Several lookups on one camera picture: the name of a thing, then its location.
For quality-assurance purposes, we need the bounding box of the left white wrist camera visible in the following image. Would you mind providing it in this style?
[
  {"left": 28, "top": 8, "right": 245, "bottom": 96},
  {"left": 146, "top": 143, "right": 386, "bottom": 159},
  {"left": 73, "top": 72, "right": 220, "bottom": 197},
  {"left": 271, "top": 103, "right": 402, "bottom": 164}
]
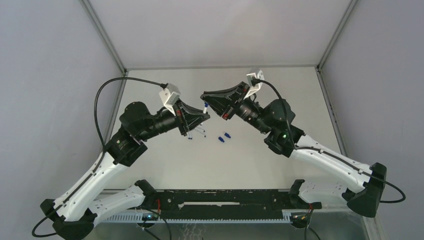
[{"left": 158, "top": 83, "right": 181, "bottom": 116}]

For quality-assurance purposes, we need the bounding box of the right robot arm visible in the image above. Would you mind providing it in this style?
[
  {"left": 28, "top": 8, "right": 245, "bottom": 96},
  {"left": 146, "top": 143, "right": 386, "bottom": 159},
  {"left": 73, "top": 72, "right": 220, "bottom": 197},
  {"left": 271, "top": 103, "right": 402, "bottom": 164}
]
[{"left": 201, "top": 82, "right": 387, "bottom": 218}]

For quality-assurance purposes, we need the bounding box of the right black camera cable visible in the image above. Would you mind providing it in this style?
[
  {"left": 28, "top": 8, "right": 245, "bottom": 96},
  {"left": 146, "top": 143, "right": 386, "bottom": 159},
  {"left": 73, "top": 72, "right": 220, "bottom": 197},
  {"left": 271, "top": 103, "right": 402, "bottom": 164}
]
[{"left": 251, "top": 78, "right": 407, "bottom": 204}]

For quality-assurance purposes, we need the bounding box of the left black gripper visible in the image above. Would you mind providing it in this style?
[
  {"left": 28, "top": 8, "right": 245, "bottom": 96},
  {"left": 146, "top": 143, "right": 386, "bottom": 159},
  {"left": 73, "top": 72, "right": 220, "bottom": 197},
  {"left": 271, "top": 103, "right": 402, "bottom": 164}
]
[{"left": 137, "top": 97, "right": 209, "bottom": 141}]

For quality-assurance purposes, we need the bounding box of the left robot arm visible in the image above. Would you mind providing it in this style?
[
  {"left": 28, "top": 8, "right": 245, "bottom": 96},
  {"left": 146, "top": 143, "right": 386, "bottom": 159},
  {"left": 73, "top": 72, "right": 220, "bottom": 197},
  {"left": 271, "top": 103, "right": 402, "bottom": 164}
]
[{"left": 40, "top": 100, "right": 210, "bottom": 240}]

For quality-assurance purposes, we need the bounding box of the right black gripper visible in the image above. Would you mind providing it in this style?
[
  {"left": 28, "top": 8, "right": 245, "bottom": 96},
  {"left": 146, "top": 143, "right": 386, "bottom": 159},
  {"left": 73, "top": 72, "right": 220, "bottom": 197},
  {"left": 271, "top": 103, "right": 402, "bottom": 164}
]
[{"left": 200, "top": 83, "right": 271, "bottom": 136}]

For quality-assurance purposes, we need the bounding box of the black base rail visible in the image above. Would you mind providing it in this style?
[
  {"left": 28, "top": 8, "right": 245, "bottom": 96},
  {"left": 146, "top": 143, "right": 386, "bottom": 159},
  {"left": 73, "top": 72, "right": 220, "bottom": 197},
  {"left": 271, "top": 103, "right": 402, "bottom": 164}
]
[{"left": 142, "top": 189, "right": 322, "bottom": 221}]

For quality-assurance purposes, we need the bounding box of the left black camera cable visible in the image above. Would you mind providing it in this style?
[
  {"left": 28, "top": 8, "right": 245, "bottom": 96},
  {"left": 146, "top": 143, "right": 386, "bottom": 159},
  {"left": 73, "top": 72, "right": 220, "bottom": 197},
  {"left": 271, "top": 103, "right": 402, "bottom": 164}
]
[{"left": 31, "top": 77, "right": 168, "bottom": 238}]

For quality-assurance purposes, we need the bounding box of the black camera cable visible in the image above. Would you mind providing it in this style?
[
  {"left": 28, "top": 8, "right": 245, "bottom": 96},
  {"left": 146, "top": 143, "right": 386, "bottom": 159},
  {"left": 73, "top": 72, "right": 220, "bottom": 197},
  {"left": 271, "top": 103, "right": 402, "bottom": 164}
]
[
  {"left": 251, "top": 78, "right": 407, "bottom": 204},
  {"left": 31, "top": 77, "right": 168, "bottom": 238}
]

